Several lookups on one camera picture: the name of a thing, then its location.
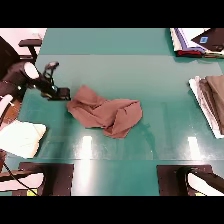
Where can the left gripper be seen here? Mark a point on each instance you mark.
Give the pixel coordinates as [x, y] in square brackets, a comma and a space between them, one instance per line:
[62, 94]

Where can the brown garment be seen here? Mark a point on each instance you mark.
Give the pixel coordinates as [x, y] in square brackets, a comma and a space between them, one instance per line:
[100, 111]

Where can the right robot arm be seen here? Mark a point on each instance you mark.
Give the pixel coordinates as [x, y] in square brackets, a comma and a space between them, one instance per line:
[173, 180]

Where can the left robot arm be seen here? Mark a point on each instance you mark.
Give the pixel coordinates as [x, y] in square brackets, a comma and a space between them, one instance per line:
[20, 77]

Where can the red garment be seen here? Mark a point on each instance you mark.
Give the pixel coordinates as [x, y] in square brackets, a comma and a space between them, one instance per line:
[188, 53]

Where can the grey-brown folded garment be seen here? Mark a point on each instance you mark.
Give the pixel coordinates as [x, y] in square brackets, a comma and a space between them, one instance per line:
[215, 96]

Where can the black garment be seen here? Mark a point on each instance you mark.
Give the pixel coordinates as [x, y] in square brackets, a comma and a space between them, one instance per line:
[213, 39]

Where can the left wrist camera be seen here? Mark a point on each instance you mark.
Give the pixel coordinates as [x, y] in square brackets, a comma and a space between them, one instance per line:
[51, 65]

